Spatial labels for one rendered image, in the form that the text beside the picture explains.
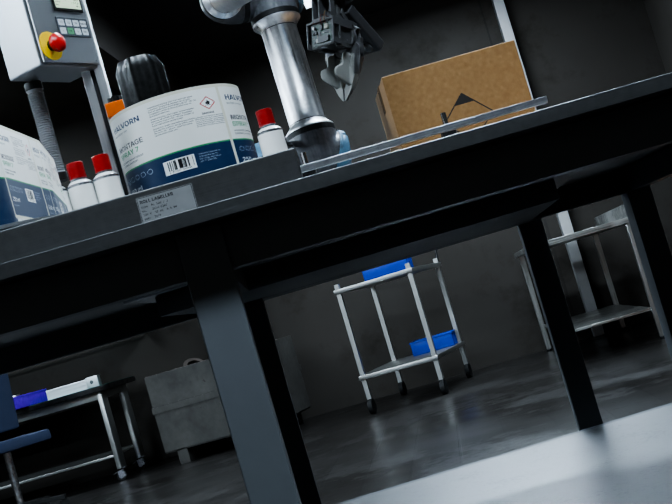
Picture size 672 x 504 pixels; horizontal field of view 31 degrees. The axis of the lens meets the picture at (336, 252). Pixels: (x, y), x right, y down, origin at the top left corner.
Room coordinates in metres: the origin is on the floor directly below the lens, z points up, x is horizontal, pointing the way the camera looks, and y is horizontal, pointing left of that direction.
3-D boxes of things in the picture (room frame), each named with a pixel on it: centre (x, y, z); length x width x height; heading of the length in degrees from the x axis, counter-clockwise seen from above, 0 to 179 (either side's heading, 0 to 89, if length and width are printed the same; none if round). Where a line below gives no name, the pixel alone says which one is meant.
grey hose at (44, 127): (2.42, 0.50, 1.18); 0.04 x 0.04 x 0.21
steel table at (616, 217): (7.94, -1.50, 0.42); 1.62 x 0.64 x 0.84; 176
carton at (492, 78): (2.67, -0.34, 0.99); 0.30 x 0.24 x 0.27; 92
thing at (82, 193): (2.32, 0.44, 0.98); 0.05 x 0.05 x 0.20
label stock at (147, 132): (1.79, 0.17, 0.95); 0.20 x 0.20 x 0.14
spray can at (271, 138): (2.34, 0.06, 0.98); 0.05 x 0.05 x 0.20
